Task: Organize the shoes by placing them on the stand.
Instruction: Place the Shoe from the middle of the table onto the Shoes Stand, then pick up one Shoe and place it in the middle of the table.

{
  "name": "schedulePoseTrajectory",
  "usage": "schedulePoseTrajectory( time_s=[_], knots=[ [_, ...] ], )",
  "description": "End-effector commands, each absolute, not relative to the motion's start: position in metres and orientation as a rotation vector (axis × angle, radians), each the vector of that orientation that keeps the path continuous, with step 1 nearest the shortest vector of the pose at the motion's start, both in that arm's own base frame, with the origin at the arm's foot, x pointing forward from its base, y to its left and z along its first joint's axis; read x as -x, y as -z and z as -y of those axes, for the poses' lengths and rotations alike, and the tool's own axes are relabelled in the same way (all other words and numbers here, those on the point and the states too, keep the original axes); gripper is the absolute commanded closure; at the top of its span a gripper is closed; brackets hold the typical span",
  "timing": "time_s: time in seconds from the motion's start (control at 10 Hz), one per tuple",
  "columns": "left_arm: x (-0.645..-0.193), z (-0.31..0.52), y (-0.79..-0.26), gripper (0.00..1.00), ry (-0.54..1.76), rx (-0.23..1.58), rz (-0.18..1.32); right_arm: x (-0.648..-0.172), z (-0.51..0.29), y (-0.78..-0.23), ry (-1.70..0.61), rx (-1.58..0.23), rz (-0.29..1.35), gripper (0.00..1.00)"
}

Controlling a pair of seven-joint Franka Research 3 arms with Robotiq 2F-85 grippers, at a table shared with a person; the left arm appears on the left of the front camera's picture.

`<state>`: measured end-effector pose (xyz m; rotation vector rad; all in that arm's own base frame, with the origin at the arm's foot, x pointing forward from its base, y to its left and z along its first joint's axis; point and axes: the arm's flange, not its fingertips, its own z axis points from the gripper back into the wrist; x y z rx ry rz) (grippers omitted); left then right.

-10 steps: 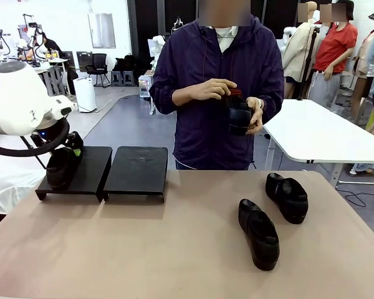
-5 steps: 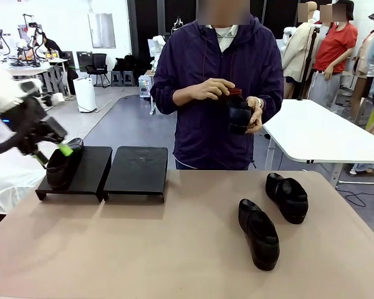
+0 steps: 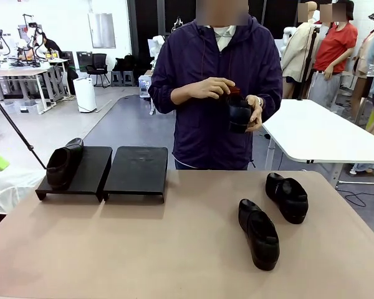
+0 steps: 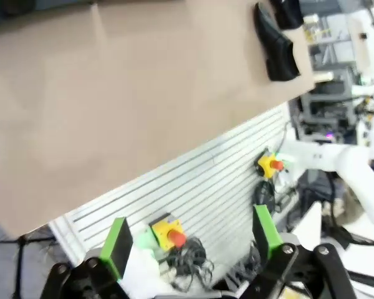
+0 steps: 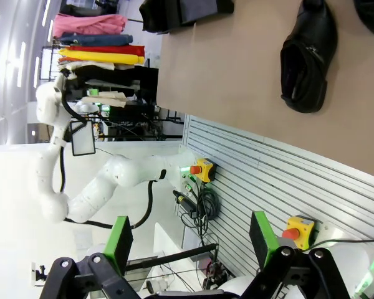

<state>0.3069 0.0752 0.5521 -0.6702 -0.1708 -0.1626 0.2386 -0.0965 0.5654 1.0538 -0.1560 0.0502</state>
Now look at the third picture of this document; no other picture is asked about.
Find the mannequin in beige coat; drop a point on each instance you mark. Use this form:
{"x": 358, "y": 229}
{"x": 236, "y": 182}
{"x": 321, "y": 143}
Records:
{"x": 299, "y": 53}

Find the reddish-brown shoe brush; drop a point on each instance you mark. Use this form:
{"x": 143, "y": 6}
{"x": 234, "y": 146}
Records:
{"x": 235, "y": 92}

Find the black leather slip-on shoe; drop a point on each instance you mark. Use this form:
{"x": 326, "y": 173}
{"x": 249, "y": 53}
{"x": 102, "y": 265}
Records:
{"x": 259, "y": 241}
{"x": 62, "y": 165}

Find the person's right hand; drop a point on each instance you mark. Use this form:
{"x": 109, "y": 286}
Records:
{"x": 205, "y": 88}

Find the black backpack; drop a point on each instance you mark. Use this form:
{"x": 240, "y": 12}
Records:
{"x": 126, "y": 63}

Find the white folding table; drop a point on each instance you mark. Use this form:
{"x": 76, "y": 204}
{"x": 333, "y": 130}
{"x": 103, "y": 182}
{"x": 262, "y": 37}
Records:
{"x": 311, "y": 130}

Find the wood-top workbench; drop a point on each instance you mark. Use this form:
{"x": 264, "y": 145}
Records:
{"x": 15, "y": 72}

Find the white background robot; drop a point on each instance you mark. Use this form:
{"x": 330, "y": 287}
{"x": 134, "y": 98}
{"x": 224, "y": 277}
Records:
{"x": 158, "y": 42}

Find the seated person in black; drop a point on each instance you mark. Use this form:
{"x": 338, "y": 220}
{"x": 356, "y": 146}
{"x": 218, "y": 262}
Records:
{"x": 53, "y": 46}

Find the black office chair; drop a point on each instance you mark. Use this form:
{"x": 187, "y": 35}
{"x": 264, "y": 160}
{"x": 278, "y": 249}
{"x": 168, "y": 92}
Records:
{"x": 98, "y": 62}

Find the black metal shoe stand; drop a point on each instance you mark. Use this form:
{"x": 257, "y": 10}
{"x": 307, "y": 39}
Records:
{"x": 93, "y": 171}
{"x": 134, "y": 171}

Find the grey plastic stool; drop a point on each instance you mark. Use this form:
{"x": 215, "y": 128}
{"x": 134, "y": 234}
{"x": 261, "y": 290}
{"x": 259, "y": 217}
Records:
{"x": 128, "y": 78}
{"x": 116, "y": 78}

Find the person's right forearm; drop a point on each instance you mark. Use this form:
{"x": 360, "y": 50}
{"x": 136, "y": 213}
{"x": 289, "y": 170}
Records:
{"x": 177, "y": 95}

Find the grey wall panel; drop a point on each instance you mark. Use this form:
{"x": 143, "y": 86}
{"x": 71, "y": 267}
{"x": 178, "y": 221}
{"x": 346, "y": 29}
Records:
{"x": 101, "y": 31}

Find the white air purifier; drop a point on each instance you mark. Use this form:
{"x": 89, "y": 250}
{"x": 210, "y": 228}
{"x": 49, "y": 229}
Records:
{"x": 84, "y": 96}

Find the black leather thick-heel shoe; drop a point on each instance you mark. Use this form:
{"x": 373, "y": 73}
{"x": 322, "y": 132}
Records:
{"x": 286, "y": 199}
{"x": 239, "y": 115}

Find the person's left hand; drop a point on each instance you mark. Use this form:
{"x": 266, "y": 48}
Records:
{"x": 257, "y": 115}

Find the white wristwatch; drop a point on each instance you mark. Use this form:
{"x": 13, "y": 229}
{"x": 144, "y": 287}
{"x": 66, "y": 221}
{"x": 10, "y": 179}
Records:
{"x": 260, "y": 102}

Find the clear plastic storage bin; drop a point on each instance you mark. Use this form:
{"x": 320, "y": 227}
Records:
{"x": 26, "y": 107}

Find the lit computer case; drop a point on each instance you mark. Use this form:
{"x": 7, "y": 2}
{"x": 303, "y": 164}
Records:
{"x": 144, "y": 85}

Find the person in purple jacket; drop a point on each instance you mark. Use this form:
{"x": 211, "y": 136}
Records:
{"x": 205, "y": 140}

